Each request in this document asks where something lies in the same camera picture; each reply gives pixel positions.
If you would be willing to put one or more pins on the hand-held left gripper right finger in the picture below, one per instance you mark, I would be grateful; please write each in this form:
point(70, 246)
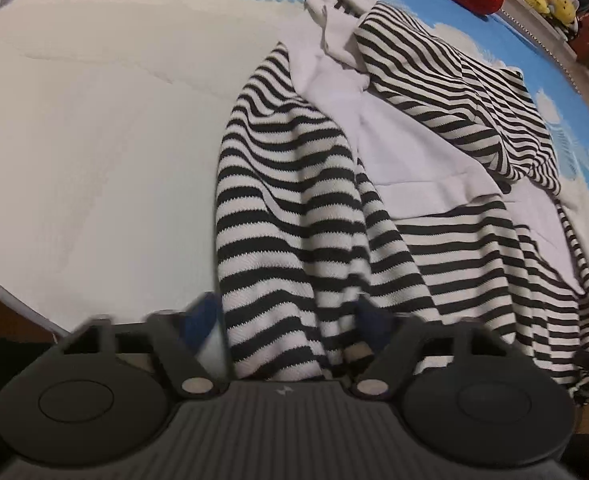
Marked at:
point(374, 321)

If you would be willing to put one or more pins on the striped hooded sweater white vest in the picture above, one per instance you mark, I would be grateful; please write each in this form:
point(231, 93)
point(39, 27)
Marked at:
point(294, 210)

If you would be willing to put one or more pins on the blue floral bed sheet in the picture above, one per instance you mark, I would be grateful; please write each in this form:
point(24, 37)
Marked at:
point(99, 135)

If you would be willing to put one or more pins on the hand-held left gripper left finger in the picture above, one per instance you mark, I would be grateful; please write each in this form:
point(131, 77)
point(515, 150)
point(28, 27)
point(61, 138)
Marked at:
point(200, 321)

